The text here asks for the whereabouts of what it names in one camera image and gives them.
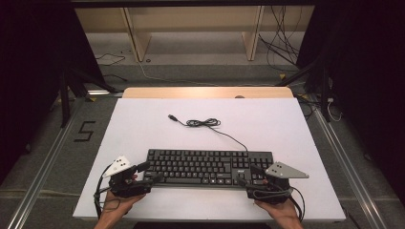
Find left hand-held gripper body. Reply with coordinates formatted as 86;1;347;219
102;155;154;198

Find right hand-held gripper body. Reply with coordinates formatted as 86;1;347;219
246;161;309;205

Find black computer keyboard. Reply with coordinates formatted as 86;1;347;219
142;148;275;189

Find person's left hand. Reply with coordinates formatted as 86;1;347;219
101;192;146;219

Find person's right hand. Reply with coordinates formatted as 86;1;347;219
254;198;301;220

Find black metal stand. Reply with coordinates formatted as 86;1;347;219
274;56;332;124
57;66;119;129

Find black curtain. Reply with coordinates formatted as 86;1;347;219
295;0;405;206
0;0;107;186

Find light wooden shelf unit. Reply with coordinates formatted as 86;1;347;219
75;5;316;63

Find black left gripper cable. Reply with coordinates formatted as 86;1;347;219
93;163;122;220

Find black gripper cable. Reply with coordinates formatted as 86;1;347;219
93;163;122;220
251;185;307;223

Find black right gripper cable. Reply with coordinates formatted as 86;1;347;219
251;185;307;223

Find aluminium floor rail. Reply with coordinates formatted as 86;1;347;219
6;97;88;229
312;106;389;229

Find black keyboard cable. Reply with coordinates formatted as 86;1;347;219
167;114;249;153

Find short white floor cable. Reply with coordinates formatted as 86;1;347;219
327;100;344;123

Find thin black floor cable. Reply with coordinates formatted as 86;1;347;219
95;52;127;67

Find bundle of black floor cables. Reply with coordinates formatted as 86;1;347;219
257;5;308;72

